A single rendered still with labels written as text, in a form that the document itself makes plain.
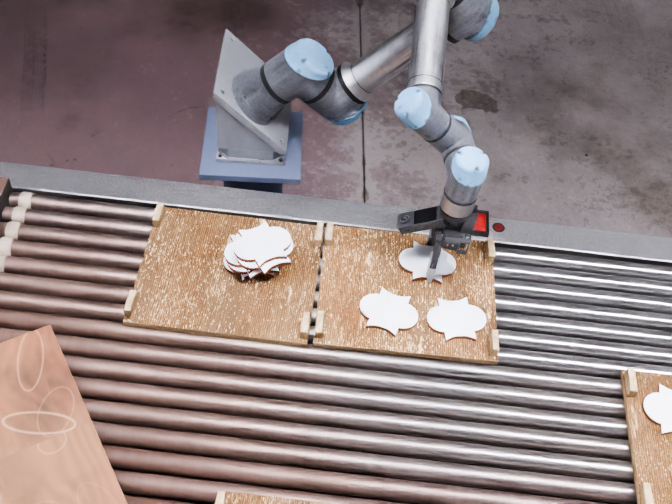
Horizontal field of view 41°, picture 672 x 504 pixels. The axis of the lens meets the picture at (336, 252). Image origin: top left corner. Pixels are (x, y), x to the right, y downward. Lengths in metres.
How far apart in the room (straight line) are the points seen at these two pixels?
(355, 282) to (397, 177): 1.61
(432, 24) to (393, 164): 1.75
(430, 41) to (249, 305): 0.70
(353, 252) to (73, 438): 0.79
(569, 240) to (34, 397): 1.31
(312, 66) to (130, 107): 1.81
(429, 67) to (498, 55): 2.44
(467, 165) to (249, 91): 0.69
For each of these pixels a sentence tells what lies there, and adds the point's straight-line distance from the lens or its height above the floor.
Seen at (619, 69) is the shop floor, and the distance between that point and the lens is 4.47.
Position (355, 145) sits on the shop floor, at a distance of 3.76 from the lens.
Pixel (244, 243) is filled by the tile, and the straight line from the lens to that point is 2.04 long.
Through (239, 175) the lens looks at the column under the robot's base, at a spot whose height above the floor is 0.87.
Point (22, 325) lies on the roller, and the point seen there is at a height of 0.91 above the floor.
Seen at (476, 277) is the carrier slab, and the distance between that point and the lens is 2.14.
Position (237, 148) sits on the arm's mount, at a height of 0.92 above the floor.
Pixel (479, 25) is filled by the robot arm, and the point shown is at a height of 1.32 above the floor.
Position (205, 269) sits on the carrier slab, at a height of 0.94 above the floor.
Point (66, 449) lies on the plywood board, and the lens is 1.77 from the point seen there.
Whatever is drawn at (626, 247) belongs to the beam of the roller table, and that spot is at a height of 0.92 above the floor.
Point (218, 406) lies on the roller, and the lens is 1.92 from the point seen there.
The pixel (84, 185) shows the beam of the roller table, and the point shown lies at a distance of 2.34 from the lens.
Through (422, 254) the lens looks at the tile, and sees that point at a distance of 2.14.
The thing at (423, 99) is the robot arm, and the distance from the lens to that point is 1.86.
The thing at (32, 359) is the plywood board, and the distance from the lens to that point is 1.88.
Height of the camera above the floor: 2.57
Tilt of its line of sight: 50 degrees down
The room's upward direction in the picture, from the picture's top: 6 degrees clockwise
